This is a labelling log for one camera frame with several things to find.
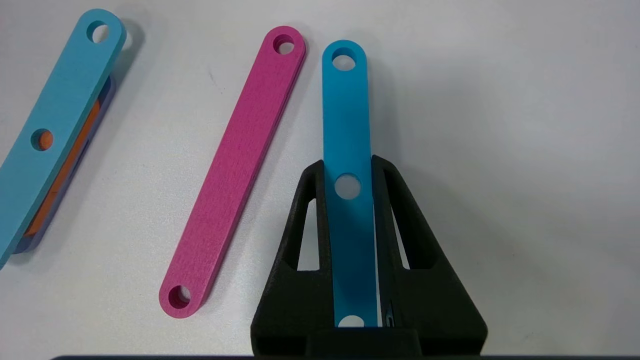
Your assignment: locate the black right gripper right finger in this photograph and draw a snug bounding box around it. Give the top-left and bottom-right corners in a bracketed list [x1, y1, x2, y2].
[371, 154, 488, 357]

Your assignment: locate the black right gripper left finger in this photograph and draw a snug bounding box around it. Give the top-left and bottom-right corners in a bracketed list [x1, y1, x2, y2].
[250, 159, 334, 357]

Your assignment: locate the pink strip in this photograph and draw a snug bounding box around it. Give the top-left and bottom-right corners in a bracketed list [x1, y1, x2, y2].
[158, 25, 307, 319]

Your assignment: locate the short blue strip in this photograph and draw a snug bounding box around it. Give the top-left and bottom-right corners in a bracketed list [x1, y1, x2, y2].
[321, 39, 379, 328]

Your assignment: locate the blue strip with middle hole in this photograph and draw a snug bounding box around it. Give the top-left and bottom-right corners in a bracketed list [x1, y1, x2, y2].
[0, 7, 127, 271]

